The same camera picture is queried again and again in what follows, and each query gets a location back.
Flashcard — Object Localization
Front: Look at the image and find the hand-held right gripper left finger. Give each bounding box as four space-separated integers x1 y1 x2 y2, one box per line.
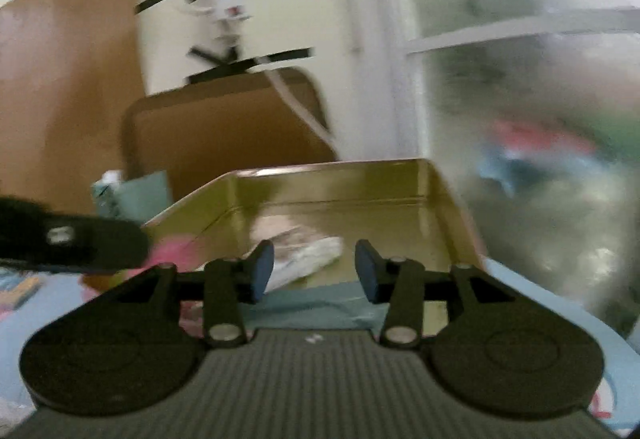
117 240 276 349

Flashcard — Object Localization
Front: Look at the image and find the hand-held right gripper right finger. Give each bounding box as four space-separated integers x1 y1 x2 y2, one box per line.
354 239 517 350

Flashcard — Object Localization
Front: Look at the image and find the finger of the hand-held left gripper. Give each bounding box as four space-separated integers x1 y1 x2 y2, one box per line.
0 198 151 276

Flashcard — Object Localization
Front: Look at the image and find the white plastic packet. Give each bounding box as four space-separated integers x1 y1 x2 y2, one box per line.
264 226 345 292

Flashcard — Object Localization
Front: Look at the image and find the pink biscuit tin box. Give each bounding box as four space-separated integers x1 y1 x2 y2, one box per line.
141 158 489 306

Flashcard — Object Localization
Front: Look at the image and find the pink cloth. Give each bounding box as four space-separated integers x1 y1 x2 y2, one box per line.
145 236 208 277

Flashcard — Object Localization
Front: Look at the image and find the green drink carton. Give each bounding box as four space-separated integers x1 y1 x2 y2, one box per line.
91 170 124 220

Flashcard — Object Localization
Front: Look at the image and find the green patterned carton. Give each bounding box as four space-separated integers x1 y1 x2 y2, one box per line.
119 170 174 223

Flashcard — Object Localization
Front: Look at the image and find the brown mesh chair back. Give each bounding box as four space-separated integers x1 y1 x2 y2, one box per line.
121 68 338 200

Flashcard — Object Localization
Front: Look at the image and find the wooden board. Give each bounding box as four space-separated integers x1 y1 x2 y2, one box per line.
0 0 148 216

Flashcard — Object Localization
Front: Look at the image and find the printed blue blanket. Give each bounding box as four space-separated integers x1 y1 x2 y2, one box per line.
0 259 640 437

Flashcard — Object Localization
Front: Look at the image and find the white power strip with plug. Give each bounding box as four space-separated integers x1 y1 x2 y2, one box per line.
119 0 314 84

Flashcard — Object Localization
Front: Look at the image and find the frosted glass window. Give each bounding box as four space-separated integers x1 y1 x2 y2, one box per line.
325 0 640 335

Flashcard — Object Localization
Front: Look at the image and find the white power cable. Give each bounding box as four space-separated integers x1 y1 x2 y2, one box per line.
264 68 337 147

